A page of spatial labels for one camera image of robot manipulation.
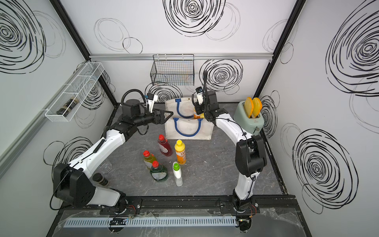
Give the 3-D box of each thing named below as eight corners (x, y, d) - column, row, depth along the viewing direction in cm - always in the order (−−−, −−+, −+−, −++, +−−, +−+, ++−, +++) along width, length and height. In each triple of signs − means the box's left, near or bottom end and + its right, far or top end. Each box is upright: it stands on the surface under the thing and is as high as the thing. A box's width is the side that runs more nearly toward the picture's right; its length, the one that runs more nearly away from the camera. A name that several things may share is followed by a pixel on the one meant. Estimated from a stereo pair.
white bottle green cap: (175, 186, 82) (172, 174, 67) (176, 175, 86) (173, 161, 71) (182, 186, 82) (180, 174, 67) (182, 175, 86) (181, 161, 71)
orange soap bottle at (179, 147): (176, 162, 90) (173, 144, 73) (181, 157, 92) (179, 138, 75) (181, 167, 88) (179, 149, 71) (186, 162, 90) (185, 144, 73)
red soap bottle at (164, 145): (162, 154, 93) (157, 139, 79) (164, 149, 95) (159, 134, 81) (170, 157, 92) (167, 142, 78) (173, 152, 94) (169, 136, 80)
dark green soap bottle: (153, 180, 84) (147, 169, 71) (157, 171, 87) (151, 159, 74) (166, 183, 83) (161, 172, 70) (169, 174, 86) (165, 162, 73)
